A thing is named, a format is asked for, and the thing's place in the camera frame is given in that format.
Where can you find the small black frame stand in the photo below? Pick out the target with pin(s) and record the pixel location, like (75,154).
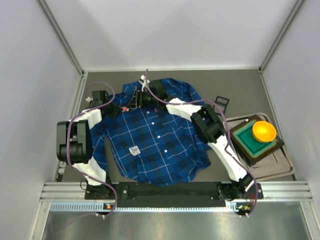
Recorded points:
(222,102)

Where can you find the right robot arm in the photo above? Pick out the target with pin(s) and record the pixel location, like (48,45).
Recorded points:
(208,128)

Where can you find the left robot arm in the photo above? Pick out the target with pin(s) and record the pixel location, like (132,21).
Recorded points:
(74,144)

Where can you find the orange plastic bowl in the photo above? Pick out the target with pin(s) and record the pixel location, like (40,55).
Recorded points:
(264,131)

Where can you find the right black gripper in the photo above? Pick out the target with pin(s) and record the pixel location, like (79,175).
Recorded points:
(139,98)

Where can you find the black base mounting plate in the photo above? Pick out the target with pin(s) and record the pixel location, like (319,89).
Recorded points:
(181,195)

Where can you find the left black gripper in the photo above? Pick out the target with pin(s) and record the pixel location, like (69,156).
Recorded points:
(116,110)

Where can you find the white paper tag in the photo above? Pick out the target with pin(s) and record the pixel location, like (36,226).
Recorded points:
(134,150)

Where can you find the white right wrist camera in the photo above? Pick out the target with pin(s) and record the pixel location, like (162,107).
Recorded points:
(143,81)

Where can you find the pink pompom brooch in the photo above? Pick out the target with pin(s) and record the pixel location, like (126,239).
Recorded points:
(124,109)

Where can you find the blue plaid button shirt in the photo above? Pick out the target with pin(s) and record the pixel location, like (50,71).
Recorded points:
(170,150)

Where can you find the green square tray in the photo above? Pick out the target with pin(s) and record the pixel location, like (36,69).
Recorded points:
(244,141)

